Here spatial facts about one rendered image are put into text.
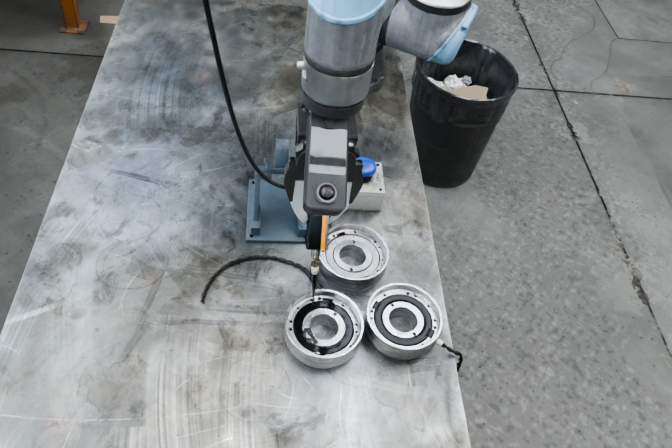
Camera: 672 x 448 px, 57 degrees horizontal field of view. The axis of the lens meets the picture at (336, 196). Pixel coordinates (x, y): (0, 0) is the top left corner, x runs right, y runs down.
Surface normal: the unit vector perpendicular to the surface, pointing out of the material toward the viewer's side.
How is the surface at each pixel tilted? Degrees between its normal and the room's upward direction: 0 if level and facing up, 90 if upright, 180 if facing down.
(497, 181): 0
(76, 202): 0
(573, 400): 0
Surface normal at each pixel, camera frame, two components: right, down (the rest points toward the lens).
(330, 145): 0.18, -0.24
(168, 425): 0.11, -0.68
